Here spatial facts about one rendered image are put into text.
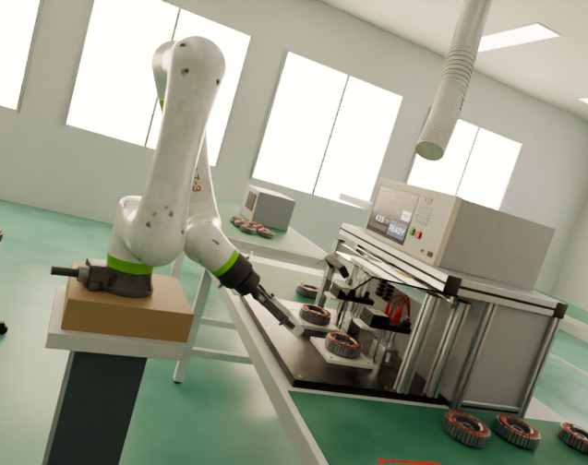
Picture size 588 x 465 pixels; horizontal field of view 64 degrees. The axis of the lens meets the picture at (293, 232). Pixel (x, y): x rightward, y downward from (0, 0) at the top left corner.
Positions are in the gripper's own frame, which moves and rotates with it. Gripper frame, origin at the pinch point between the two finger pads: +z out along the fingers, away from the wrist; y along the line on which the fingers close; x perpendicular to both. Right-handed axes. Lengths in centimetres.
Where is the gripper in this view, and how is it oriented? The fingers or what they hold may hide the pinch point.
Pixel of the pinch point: (290, 321)
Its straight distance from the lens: 137.5
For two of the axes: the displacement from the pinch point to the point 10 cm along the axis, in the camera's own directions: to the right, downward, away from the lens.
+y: 3.1, 2.2, -9.3
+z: 6.5, 6.6, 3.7
